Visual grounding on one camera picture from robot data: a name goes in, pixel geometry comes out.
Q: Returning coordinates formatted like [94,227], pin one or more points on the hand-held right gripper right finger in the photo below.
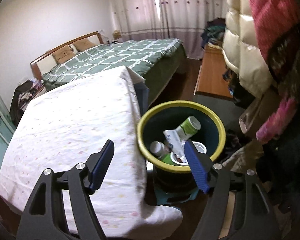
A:
[197,167]

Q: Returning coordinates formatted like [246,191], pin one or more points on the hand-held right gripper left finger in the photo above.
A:
[100,167]

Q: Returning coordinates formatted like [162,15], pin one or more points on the white plastic cup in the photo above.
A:
[201,147]

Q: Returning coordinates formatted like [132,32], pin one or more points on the white round container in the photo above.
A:
[176,162]

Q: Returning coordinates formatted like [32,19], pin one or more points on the white wrapper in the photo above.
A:
[173,140]

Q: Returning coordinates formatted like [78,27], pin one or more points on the clear jar green label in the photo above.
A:
[190,127]

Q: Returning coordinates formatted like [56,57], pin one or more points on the yellow rimmed dark bin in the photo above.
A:
[215,130]

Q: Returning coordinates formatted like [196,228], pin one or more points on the green label plastic bottle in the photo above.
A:
[157,149]

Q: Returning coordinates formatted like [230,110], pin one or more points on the white dotted tablecloth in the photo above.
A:
[72,115]

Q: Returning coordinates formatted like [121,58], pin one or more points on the orange wooden cabinet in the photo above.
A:
[213,75]

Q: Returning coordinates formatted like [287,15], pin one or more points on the pink fleece garment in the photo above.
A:
[280,120]

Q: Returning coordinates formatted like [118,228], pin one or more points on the frosted glass sliding door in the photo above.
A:
[0,142]

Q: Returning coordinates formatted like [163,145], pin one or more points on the dark clothes pile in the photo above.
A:
[21,100]

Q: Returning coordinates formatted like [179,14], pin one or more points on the green plaid duvet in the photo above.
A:
[120,57]

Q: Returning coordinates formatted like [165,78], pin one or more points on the brown bear face pillow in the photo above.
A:
[62,54]

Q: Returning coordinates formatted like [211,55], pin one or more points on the wooden bed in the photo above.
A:
[42,62]

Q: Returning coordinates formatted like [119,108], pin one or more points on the plain brown pillow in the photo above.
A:
[84,45]

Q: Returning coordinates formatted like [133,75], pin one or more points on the small bedside table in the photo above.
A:
[115,40]

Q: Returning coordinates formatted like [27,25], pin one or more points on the white puffer jacket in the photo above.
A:
[245,45]

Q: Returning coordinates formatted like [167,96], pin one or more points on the brown tissue box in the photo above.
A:
[116,35]

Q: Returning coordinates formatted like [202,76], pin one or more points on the mixed clothes pile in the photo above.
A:
[212,33]

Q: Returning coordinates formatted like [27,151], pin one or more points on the pink white curtain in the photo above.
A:
[185,12]

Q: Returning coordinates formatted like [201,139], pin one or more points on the red puffer jacket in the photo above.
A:
[272,17]

